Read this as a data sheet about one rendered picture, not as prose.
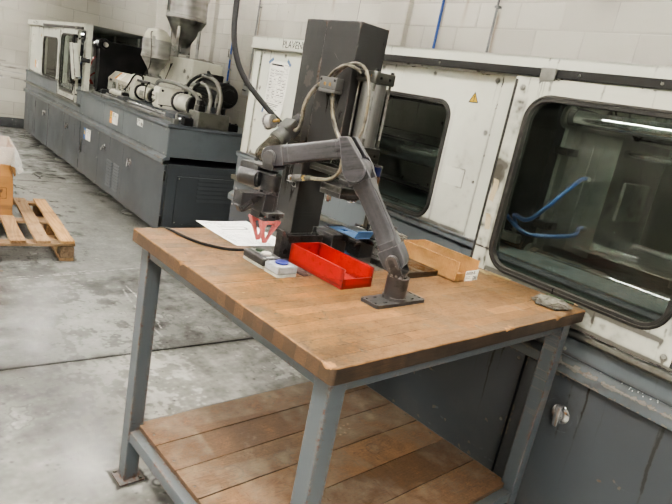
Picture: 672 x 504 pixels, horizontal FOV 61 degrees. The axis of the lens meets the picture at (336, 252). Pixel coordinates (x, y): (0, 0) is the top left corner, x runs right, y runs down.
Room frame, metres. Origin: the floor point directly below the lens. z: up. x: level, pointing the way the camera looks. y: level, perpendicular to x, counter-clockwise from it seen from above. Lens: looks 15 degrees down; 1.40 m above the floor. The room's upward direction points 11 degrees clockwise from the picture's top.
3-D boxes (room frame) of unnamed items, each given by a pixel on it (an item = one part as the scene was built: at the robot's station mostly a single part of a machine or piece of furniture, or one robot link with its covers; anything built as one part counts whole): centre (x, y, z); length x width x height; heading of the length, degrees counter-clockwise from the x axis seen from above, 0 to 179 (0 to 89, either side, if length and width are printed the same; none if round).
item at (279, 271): (1.57, 0.15, 0.90); 0.07 x 0.07 x 0.06; 44
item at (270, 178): (1.65, 0.23, 1.14); 0.07 x 0.06 x 0.07; 72
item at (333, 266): (1.66, 0.01, 0.93); 0.25 x 0.12 x 0.06; 44
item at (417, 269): (1.87, -0.24, 0.91); 0.17 x 0.16 x 0.02; 134
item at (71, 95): (6.87, 3.52, 1.21); 0.86 x 0.10 x 0.79; 41
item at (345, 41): (2.01, 0.07, 1.44); 0.17 x 0.13 x 0.42; 44
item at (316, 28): (2.10, 0.17, 1.28); 0.14 x 0.12 x 0.75; 134
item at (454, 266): (1.97, -0.36, 0.93); 0.25 x 0.13 x 0.08; 44
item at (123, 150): (6.96, 2.91, 0.49); 5.51 x 1.02 x 0.97; 41
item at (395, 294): (1.52, -0.18, 0.94); 0.20 x 0.07 x 0.08; 134
